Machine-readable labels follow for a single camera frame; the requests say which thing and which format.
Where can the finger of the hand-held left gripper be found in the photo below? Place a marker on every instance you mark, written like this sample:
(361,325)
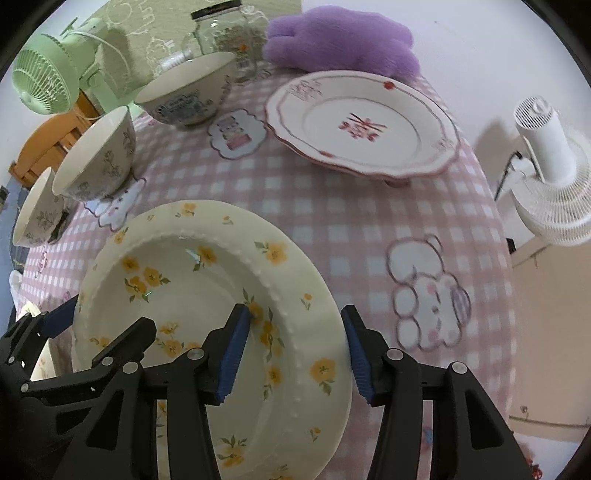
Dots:
(127,337)
(60,318)

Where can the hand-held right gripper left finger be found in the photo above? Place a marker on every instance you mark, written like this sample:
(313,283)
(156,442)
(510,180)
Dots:
(233,355)

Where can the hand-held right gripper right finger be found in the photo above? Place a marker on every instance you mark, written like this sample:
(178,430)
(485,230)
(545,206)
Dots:
(358,360)

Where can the yellow flowered cream plate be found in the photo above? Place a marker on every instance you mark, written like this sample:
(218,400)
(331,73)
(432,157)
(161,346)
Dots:
(194,286)

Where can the white plate with red pattern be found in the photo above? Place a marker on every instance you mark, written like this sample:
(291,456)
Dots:
(369,152)

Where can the cream bowl with floral print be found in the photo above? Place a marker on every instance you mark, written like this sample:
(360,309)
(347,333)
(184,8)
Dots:
(92,157)
(37,212)

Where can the blue and white printed coaster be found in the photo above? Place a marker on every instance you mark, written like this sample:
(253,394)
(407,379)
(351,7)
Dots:
(120,210)

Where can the pink checked tablecloth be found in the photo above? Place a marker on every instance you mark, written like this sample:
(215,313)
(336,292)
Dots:
(323,221)

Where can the beige cabinet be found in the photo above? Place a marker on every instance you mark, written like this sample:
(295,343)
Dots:
(549,346)

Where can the cloud-shaped printed coaster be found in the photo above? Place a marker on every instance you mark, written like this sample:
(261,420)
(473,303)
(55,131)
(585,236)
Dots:
(238,134)

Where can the green desk fan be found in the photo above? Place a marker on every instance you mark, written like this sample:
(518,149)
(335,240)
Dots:
(46,78)

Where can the cream bowl with blue print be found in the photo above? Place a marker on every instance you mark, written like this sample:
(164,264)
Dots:
(194,92)

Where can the white desk fan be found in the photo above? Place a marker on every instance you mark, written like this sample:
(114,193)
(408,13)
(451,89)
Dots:
(549,152)

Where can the green printed backdrop board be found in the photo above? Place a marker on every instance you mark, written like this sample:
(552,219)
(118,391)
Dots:
(138,41)

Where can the clear glass cup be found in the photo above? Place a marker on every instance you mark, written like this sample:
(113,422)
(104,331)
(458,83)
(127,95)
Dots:
(256,46)

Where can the purple plush toy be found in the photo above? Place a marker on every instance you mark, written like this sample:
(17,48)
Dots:
(341,41)

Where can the glass jar with dark lid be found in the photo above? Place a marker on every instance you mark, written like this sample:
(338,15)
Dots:
(221,32)

